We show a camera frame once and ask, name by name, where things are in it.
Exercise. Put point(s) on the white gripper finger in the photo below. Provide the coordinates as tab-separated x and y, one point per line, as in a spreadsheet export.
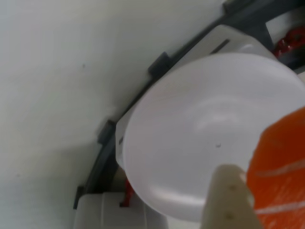
228	205

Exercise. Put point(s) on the white round plate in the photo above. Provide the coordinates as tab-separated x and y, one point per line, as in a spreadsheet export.
190	114

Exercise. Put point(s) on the grey circular toy rail track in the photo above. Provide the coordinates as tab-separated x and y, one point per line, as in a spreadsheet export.
252	21

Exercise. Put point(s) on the orange carrot toy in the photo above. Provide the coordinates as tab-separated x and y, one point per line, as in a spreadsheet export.
281	167

